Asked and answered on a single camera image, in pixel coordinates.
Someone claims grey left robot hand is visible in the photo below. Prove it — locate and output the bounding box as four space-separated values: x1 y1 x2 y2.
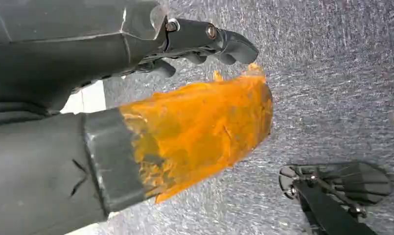
0 0 274 235

